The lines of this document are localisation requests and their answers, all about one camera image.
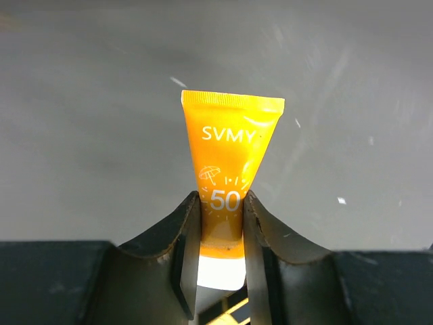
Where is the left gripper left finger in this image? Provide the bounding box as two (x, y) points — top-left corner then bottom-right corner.
(1, 191), (201, 324)

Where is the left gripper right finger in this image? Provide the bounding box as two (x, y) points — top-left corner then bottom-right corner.
(243, 192), (432, 324)

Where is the gold black lipstick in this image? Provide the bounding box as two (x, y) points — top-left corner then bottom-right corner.
(210, 287), (251, 325)

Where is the orange sunscreen tube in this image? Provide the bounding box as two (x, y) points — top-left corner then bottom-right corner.
(181, 89), (285, 290)

